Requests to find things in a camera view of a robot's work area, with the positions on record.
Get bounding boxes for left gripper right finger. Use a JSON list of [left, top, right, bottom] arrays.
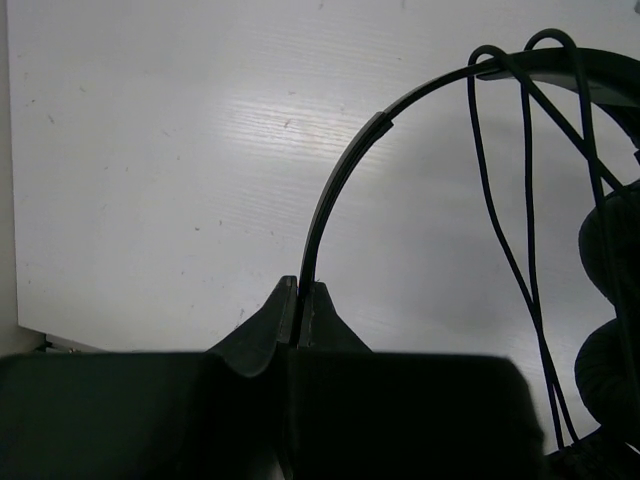
[[287, 283, 545, 479]]

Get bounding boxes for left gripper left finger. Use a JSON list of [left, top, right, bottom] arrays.
[[1, 276, 297, 479]]

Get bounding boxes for black headphones with cable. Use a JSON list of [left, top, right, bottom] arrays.
[[296, 29, 639, 479]]

